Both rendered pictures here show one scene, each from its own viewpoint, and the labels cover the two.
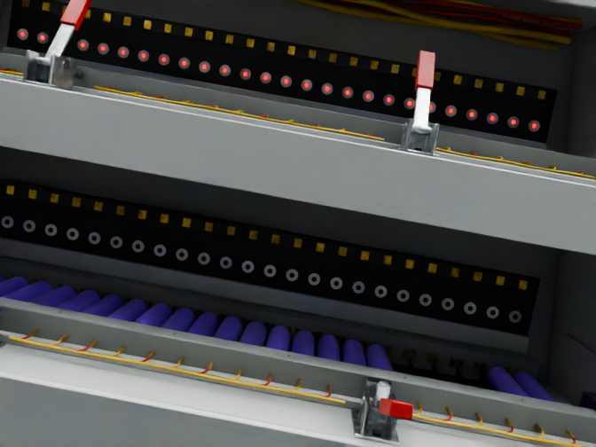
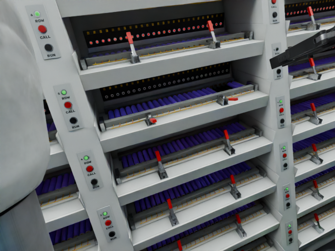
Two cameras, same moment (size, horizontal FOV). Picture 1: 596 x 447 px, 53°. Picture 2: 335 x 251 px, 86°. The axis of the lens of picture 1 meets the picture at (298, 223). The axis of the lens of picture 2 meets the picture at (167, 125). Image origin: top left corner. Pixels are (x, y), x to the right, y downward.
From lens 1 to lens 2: 0.34 m
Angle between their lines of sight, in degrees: 30
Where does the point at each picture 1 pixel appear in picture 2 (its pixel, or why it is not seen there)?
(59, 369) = (168, 118)
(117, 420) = (185, 121)
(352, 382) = (214, 97)
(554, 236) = (243, 56)
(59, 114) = (146, 68)
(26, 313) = (153, 111)
